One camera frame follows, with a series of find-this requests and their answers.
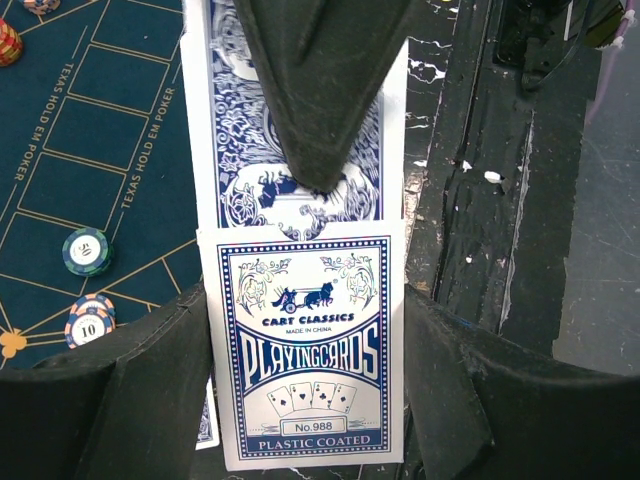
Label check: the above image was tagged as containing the playing card deck box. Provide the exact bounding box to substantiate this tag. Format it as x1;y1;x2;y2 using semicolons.
197;219;405;471

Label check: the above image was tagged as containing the red chip stack left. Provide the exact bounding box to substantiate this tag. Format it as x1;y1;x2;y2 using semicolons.
0;18;24;67

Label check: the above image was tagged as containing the blue backed playing cards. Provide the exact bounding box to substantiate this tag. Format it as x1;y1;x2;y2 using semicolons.
180;1;408;240

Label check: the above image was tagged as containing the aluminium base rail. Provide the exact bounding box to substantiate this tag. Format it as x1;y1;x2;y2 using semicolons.
408;1;639;375

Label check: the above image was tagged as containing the fallen playing card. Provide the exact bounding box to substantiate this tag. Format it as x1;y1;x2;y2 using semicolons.
196;379;220;450

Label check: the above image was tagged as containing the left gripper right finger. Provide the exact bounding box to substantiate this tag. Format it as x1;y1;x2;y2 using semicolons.
404;287;639;479

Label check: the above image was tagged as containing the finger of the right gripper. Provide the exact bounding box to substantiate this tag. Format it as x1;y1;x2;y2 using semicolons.
234;0;415;192

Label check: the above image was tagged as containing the blue chip stack top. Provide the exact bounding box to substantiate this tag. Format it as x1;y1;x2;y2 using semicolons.
22;0;61;16

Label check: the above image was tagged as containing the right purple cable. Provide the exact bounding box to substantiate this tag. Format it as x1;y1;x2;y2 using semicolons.
584;9;640;126

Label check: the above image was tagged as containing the round blue poker mat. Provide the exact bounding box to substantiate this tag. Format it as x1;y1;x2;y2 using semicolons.
1;1;201;369

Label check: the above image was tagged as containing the blue chip stack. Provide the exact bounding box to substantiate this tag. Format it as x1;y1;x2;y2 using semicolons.
64;293;116;349
22;0;61;16

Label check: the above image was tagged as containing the green chip stack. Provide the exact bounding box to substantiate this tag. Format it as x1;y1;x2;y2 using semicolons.
61;227;113;277

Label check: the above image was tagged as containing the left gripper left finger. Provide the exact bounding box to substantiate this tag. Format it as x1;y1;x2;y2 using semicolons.
1;284;213;479

